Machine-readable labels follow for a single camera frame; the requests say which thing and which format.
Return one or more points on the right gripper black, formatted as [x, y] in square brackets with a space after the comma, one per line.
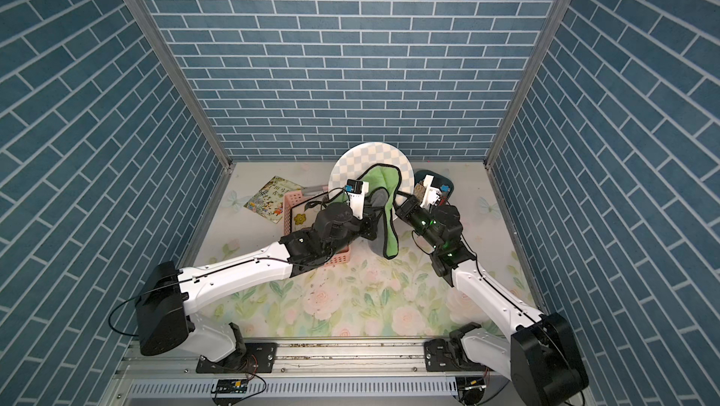
[411, 209]

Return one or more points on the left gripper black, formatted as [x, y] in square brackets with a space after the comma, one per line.
[369, 226]

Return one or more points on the blue checkered round plate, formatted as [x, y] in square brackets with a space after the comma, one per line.
[355, 162]

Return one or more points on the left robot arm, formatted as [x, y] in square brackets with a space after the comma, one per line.
[167, 310]

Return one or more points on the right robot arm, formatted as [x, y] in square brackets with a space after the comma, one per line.
[537, 352]

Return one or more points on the dark green plastic bin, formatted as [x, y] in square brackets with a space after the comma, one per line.
[439, 183]

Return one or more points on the pink perforated plastic basket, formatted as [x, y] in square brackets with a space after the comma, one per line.
[294, 215]

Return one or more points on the small green circuit board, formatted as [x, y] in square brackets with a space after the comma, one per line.
[230, 387]

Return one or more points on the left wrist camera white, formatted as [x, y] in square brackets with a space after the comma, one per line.
[356, 191]

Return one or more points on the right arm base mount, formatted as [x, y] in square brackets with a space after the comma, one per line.
[447, 354]

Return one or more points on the aluminium rail frame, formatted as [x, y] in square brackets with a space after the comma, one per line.
[333, 371]

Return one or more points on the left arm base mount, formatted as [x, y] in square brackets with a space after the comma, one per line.
[246, 358]

